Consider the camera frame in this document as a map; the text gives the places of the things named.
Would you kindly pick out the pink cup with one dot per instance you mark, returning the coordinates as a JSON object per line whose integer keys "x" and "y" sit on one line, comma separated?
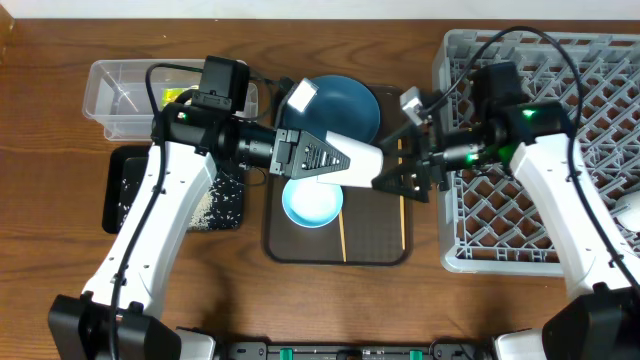
{"x": 366, "y": 162}

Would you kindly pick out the wooden chopstick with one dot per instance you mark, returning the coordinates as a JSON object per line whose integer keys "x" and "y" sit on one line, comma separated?
{"x": 342, "y": 236}
{"x": 402, "y": 209}

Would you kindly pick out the pale green cup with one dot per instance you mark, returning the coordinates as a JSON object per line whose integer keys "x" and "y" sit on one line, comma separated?
{"x": 627, "y": 211}

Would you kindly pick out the brown serving tray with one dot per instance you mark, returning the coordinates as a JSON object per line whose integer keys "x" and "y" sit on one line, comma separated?
{"x": 371, "y": 218}

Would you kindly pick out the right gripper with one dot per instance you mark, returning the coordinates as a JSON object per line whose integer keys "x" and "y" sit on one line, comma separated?
{"x": 430, "y": 165}

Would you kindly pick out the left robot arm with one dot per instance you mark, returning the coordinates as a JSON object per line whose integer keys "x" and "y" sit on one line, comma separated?
{"x": 117, "y": 315}

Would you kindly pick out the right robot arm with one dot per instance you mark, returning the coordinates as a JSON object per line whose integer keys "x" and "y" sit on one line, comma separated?
{"x": 533, "y": 143}

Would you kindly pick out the dark blue plate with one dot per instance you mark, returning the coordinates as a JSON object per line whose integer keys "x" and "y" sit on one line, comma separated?
{"x": 342, "y": 105}

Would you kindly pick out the light blue bowl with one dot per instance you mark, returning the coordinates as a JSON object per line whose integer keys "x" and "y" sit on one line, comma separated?
{"x": 310, "y": 204}

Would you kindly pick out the yellow green snack wrapper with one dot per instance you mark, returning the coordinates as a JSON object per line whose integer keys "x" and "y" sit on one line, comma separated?
{"x": 170, "y": 95}

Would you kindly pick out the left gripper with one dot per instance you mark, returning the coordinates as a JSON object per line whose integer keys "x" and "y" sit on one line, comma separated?
{"x": 291, "y": 150}

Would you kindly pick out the grey dishwasher rack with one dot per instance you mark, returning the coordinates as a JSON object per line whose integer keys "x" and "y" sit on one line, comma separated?
{"x": 487, "y": 222}

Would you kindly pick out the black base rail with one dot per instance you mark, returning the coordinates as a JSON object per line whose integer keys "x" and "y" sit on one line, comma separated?
{"x": 435, "y": 351}

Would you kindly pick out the black tray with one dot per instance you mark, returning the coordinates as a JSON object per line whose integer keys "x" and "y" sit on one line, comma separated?
{"x": 123, "y": 158}

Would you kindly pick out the clear plastic bin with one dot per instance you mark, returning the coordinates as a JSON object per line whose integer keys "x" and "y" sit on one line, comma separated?
{"x": 116, "y": 95}

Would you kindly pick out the rice pile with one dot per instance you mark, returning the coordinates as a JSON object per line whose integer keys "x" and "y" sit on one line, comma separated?
{"x": 220, "y": 208}

